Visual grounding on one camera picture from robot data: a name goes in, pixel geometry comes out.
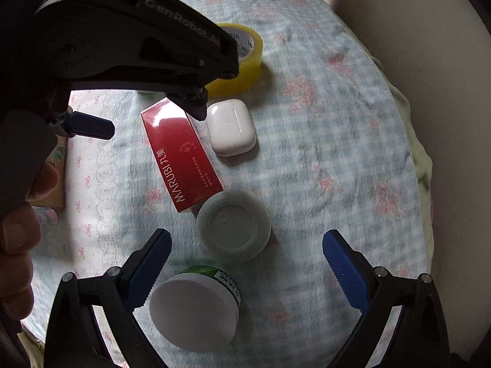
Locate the person's left hand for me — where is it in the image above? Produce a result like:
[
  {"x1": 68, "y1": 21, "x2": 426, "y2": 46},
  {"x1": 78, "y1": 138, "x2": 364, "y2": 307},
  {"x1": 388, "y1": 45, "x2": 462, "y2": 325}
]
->
[{"x1": 0, "y1": 202, "x2": 44, "y2": 320}]

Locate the beige cushion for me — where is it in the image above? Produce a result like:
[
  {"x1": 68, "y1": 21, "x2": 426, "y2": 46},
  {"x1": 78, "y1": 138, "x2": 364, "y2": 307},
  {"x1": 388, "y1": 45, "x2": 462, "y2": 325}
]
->
[{"x1": 323, "y1": 0, "x2": 491, "y2": 362}]

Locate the white-lidded green label jar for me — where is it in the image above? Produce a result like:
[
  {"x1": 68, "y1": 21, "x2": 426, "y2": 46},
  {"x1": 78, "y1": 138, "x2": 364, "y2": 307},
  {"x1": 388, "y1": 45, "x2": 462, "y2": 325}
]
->
[{"x1": 149, "y1": 264, "x2": 242, "y2": 353}]

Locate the orange cardboard box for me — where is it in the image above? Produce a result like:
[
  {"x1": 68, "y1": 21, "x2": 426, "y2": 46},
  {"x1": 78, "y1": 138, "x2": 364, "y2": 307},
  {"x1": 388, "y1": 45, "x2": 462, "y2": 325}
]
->
[{"x1": 26, "y1": 143, "x2": 67, "y2": 211}]

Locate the white earbuds case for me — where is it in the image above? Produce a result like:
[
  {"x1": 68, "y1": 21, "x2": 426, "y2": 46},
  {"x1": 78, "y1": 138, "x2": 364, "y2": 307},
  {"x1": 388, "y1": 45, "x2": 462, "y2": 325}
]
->
[{"x1": 206, "y1": 98, "x2": 257, "y2": 157}]

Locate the pale green cloth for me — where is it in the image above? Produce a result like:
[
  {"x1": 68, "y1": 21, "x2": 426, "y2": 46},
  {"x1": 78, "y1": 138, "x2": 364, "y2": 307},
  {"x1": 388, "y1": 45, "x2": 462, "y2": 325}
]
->
[{"x1": 338, "y1": 19, "x2": 435, "y2": 248}]

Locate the light blue checked floral blanket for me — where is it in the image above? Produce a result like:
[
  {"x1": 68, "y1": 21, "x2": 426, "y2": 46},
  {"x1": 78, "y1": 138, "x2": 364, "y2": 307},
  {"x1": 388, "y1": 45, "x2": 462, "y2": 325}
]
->
[{"x1": 19, "y1": 0, "x2": 431, "y2": 368}]

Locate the yellow tape roll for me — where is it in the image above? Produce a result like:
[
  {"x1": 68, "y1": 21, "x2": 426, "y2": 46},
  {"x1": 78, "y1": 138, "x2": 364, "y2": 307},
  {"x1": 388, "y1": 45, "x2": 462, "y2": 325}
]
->
[{"x1": 205, "y1": 23, "x2": 264, "y2": 98}]

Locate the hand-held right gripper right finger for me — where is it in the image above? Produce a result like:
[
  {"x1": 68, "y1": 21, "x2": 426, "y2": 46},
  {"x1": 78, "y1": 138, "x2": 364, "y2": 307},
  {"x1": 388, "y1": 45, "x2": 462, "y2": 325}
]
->
[{"x1": 322, "y1": 229, "x2": 449, "y2": 368}]

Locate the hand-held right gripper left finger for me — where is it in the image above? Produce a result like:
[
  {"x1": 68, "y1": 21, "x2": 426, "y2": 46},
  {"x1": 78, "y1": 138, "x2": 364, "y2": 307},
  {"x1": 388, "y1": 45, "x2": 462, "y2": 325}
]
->
[{"x1": 44, "y1": 228, "x2": 172, "y2": 368}]

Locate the red cardboard box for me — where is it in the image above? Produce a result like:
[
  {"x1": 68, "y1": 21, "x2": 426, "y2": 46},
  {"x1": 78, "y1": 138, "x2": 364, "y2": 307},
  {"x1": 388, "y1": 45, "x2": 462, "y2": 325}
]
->
[{"x1": 140, "y1": 98, "x2": 224, "y2": 213}]

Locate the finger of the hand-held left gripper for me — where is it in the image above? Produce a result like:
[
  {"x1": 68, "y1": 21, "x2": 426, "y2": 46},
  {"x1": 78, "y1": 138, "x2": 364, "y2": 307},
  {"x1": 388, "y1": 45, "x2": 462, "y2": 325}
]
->
[
  {"x1": 165, "y1": 83, "x2": 210, "y2": 121},
  {"x1": 47, "y1": 110, "x2": 116, "y2": 141}
]

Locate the grey-green round jar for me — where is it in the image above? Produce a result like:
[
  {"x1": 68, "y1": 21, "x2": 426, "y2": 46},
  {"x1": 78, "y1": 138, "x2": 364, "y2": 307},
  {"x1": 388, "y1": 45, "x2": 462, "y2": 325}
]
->
[{"x1": 195, "y1": 190, "x2": 272, "y2": 263}]

